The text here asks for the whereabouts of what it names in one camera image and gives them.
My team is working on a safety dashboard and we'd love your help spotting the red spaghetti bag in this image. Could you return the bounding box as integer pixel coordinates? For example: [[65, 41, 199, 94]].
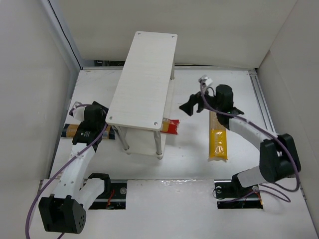
[[161, 118, 180, 135]]

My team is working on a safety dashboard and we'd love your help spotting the yellow spaghetti bag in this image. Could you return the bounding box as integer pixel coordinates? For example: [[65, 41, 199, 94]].
[[208, 112, 228, 161]]

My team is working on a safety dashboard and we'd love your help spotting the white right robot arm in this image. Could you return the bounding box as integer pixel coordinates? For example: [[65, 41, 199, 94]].
[[179, 85, 301, 191]]

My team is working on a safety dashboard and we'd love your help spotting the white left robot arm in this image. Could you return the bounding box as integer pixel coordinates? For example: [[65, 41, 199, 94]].
[[38, 102, 108, 234]]

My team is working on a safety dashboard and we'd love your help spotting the white two-tier shelf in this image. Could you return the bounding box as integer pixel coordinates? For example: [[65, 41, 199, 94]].
[[106, 31, 177, 159]]

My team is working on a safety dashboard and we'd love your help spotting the blue-ended spaghetti box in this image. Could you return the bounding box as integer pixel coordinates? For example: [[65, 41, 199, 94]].
[[61, 123, 116, 140]]

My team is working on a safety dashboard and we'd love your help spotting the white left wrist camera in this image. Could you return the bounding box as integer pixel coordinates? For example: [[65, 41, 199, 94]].
[[68, 102, 86, 122]]

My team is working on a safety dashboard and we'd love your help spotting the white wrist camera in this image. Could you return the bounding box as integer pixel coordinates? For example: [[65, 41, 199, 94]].
[[68, 102, 86, 122], [198, 75, 213, 87]]

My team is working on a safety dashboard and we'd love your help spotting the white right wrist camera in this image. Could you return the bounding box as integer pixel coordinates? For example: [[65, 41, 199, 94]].
[[198, 75, 213, 87]]

